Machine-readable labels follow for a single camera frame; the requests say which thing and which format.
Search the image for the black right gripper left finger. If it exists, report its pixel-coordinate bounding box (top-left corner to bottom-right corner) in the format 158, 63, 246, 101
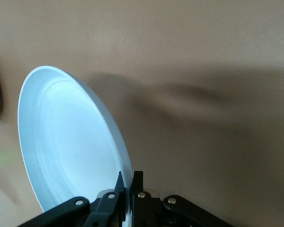
18, 171, 125, 227

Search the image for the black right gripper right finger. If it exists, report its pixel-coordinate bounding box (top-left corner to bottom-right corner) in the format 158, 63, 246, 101
130, 170, 230, 227

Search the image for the blue plate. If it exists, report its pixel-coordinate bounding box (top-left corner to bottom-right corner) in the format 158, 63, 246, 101
17, 65, 133, 223

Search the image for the brown table cover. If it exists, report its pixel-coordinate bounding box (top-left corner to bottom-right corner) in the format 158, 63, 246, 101
0, 0, 284, 227

